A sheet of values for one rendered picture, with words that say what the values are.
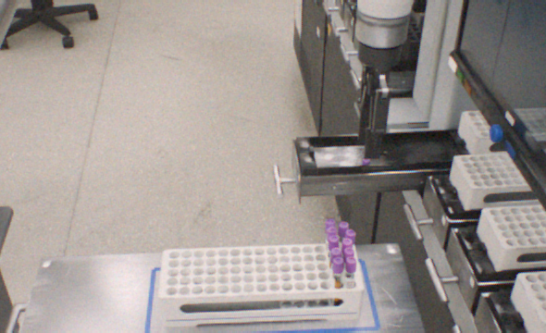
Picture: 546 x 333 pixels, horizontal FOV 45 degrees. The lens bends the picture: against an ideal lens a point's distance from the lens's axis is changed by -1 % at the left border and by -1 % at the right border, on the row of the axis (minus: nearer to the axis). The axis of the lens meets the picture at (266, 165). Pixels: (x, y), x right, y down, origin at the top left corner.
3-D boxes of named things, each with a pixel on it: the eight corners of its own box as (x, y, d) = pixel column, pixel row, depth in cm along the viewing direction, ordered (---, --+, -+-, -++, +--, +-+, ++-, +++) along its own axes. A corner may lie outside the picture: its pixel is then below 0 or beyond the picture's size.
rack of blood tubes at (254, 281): (351, 270, 106) (353, 242, 102) (361, 318, 98) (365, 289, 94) (166, 277, 105) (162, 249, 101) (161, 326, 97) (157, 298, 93)
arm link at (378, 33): (403, -3, 115) (399, 29, 118) (352, -1, 114) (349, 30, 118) (417, 18, 108) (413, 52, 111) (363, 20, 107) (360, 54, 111)
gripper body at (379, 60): (407, 49, 111) (401, 96, 117) (395, 28, 118) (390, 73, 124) (364, 51, 111) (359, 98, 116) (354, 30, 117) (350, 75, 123)
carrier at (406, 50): (415, 64, 162) (419, 42, 159) (407, 64, 162) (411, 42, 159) (403, 43, 172) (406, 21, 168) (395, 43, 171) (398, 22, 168)
